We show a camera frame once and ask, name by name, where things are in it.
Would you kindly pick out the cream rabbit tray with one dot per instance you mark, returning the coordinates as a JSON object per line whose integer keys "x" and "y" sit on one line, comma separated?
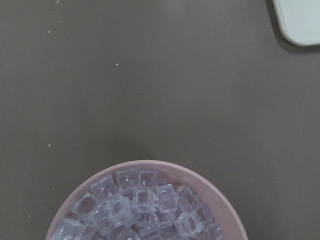
{"x": 299, "y": 21}

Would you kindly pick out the pink bowl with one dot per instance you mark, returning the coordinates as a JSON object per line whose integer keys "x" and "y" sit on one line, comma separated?
{"x": 224, "y": 213}

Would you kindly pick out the pile of clear ice cubes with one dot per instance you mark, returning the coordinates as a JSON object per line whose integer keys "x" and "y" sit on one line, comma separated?
{"x": 138, "y": 204}

